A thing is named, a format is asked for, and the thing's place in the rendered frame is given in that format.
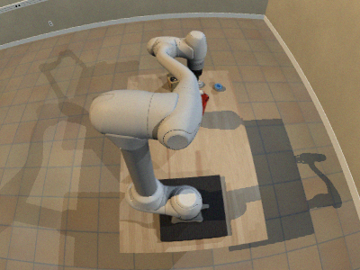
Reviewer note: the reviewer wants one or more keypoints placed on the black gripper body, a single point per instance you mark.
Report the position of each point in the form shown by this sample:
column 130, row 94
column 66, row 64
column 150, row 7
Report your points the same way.
column 197, row 73

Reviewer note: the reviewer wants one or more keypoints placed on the wooden slatted crate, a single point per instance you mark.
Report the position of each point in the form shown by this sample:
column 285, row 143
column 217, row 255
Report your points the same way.
column 173, row 80

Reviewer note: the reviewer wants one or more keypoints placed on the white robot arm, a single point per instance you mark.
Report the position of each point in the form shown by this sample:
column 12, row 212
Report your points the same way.
column 129, row 118

